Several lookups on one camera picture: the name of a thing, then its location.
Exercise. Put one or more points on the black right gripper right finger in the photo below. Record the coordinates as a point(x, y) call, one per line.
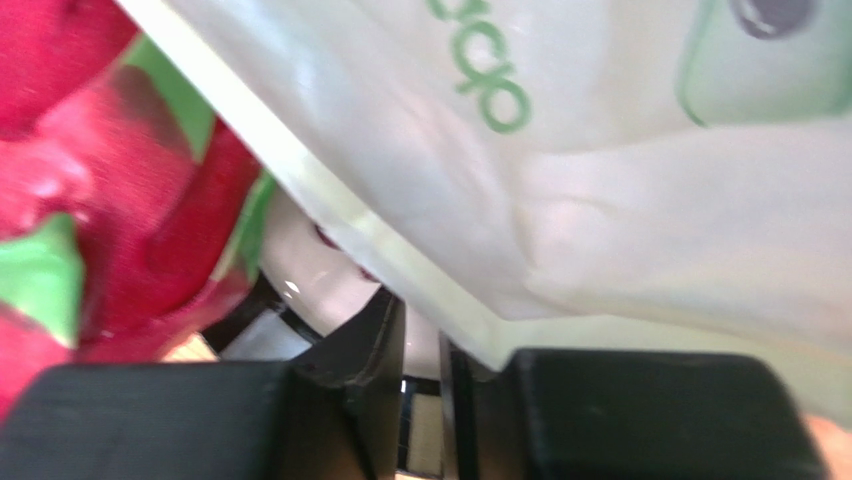
point(607, 414)

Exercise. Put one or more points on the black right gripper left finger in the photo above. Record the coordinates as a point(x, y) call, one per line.
point(332, 412)

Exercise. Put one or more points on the translucent plastic bag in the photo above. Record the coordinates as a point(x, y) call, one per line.
point(670, 175)

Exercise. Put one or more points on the red dragon fruit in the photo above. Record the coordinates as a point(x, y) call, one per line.
point(131, 214)

